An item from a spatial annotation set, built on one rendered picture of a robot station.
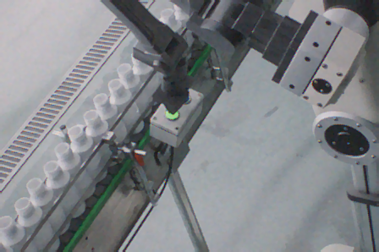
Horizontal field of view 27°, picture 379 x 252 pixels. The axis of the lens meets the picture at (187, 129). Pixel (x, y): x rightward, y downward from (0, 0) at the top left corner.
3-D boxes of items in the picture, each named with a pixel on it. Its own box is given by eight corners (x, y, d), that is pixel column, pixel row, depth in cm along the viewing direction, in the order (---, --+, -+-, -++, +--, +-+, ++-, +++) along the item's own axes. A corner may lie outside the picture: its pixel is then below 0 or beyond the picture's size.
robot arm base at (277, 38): (320, 11, 129) (297, 54, 139) (277, -13, 130) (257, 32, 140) (299, 45, 124) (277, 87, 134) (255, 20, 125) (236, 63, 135)
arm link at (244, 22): (256, 41, 129) (272, 14, 130) (203, 11, 130) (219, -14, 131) (250, 58, 138) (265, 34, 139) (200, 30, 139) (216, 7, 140)
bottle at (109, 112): (117, 133, 210) (96, 89, 199) (134, 137, 207) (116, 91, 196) (105, 149, 207) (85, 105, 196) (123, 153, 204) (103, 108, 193)
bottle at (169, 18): (184, 66, 223) (169, 21, 212) (168, 63, 226) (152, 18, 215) (195, 53, 226) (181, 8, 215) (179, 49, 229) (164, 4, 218)
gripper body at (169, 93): (151, 101, 184) (151, 81, 178) (171, 73, 190) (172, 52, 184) (174, 112, 183) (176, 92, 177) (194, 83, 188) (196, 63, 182)
